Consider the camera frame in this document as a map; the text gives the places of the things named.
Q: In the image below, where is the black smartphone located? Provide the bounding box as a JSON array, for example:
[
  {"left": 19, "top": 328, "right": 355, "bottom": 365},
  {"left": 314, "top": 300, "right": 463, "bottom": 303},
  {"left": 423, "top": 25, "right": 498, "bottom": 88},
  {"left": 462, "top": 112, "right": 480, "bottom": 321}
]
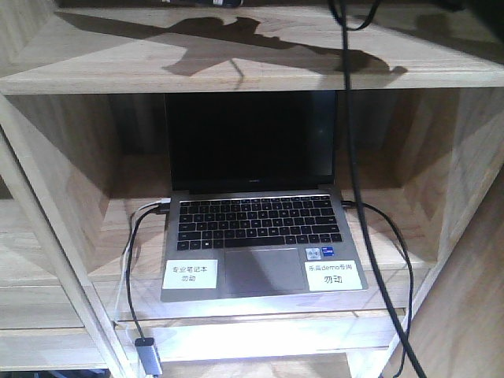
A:
[{"left": 163, "top": 0, "right": 243, "bottom": 9}]

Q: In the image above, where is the grey laptop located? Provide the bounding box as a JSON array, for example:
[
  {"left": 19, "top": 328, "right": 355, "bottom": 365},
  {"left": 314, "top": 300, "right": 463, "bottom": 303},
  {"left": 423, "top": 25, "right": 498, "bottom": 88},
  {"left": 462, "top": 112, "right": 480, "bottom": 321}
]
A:
[{"left": 161, "top": 91, "right": 367, "bottom": 302}]

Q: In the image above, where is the black laptop cable left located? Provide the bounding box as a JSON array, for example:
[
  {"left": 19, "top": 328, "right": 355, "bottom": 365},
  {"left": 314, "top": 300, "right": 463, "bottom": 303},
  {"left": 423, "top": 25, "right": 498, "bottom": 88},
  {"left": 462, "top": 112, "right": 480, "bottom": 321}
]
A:
[{"left": 124, "top": 206, "right": 171, "bottom": 340}]

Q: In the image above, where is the black camera cable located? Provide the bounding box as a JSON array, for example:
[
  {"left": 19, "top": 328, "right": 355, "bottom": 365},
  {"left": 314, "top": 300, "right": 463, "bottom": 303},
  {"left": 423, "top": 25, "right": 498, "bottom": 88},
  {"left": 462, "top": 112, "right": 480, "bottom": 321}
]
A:
[{"left": 327, "top": 0, "right": 428, "bottom": 378}]

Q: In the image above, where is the black laptop cable right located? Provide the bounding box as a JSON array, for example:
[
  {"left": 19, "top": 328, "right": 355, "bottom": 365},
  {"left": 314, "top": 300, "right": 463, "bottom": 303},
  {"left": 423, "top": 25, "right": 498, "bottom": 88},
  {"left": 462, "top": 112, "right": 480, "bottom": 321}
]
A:
[{"left": 340, "top": 199, "right": 414, "bottom": 378}]

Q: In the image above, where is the wooden desk shelf unit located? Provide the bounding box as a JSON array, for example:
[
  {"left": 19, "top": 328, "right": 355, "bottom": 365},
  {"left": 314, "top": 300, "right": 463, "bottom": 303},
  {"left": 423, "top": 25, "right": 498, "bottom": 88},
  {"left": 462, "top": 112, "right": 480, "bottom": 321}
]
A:
[{"left": 1, "top": 1, "right": 503, "bottom": 377}]

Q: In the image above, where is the white laptop cable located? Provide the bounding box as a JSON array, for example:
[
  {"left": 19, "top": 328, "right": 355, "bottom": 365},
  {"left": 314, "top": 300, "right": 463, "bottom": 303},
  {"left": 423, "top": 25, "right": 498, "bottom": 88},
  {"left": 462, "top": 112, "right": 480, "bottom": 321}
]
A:
[{"left": 113, "top": 198, "right": 171, "bottom": 347}]

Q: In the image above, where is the black laptop cable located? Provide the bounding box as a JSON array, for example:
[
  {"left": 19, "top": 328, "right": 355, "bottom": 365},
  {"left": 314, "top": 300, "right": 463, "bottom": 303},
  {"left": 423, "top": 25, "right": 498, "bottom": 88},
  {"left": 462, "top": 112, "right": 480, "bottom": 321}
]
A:
[
  {"left": 340, "top": 199, "right": 414, "bottom": 378},
  {"left": 124, "top": 206, "right": 171, "bottom": 340}
]

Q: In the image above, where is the grey usb hub adapter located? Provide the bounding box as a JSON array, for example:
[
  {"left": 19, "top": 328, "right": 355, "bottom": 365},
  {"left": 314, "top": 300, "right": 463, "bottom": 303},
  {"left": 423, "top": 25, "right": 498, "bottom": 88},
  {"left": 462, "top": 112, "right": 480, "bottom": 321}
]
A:
[{"left": 134, "top": 337, "right": 162, "bottom": 377}]

